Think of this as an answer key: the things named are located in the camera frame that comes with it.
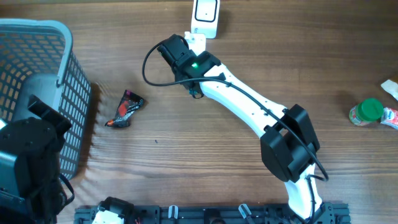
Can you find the green lid jar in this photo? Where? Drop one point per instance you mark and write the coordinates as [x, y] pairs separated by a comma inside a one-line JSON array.
[[367, 112]]

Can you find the white brown cookie bag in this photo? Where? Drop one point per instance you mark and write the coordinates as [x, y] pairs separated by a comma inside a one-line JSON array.
[[391, 87]]

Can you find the black mounting rail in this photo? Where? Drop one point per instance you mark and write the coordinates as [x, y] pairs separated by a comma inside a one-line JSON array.
[[264, 214]]

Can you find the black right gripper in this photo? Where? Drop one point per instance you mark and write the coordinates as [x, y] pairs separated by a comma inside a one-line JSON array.
[[177, 74]]

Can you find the small red white box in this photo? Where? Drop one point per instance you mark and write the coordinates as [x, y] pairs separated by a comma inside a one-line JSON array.
[[390, 117]]

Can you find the black red snack wrapper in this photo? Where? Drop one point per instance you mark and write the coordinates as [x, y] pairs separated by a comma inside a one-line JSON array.
[[130, 102]]

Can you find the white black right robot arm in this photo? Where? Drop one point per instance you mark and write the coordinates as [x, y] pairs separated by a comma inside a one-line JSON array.
[[287, 137]]

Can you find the grey plastic mesh basket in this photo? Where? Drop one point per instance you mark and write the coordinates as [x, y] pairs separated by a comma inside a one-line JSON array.
[[37, 59]]

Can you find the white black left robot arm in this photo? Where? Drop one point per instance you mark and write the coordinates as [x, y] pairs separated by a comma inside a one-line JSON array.
[[32, 186]]

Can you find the white barcode scanner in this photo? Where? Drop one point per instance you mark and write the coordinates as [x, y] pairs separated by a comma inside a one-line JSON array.
[[205, 16]]

